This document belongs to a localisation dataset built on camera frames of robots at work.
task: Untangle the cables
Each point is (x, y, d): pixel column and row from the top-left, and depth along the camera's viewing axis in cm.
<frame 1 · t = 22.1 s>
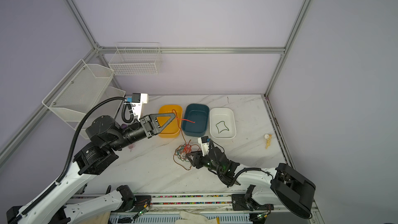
left hand: (173, 117, 49), fingers closed
right hand: (186, 156, 76), fingers open
yellow plastic bin: (181, 122, 100), point 6 cm above the table
white plastic bin: (222, 125, 104), point 2 cm above the table
small white yellow toy: (268, 137, 97), point 3 cm above the table

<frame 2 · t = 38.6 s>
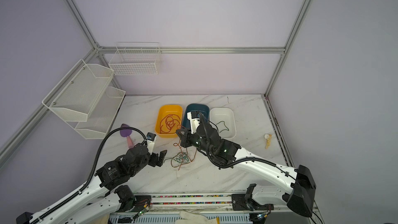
left hand: (156, 149, 75), fingers open
right hand: (173, 132, 66), fingers closed
the named things where they were.

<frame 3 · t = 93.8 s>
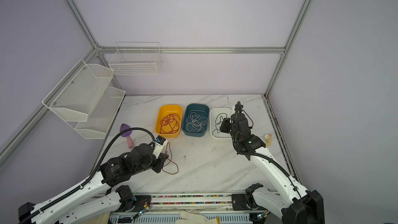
left hand: (165, 157, 73), fingers closed
right hand: (222, 118, 79), fingers closed
the named things where they were.

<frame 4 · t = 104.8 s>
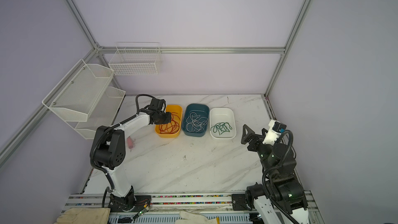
left hand: (168, 119, 97), fingers closed
right hand: (251, 126, 62), fingers open
